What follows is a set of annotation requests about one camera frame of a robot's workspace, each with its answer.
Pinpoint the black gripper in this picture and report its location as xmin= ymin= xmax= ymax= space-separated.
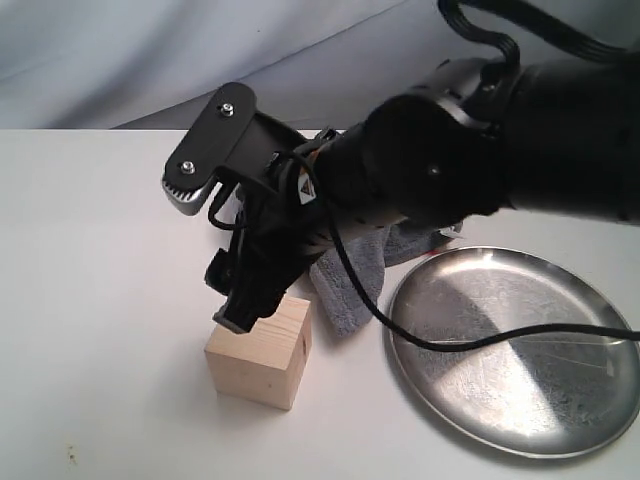
xmin=203 ymin=164 xmax=381 ymax=335

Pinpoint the light wooden cube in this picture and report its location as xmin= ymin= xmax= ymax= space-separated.
xmin=204 ymin=296 xmax=313 ymax=411

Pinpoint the grey fleece towel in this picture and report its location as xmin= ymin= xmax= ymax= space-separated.
xmin=234 ymin=192 xmax=466 ymax=337

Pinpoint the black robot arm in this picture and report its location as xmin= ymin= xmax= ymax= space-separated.
xmin=205 ymin=59 xmax=639 ymax=333

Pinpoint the white backdrop sheet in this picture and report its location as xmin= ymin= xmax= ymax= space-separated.
xmin=0 ymin=0 xmax=640 ymax=132

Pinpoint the round steel plate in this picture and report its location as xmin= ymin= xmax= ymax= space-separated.
xmin=389 ymin=247 xmax=639 ymax=459

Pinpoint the wrist camera with black bracket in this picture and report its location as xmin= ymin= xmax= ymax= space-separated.
xmin=162 ymin=82 xmax=306 ymax=216

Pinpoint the black camera cable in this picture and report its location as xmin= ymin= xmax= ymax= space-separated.
xmin=207 ymin=0 xmax=640 ymax=351

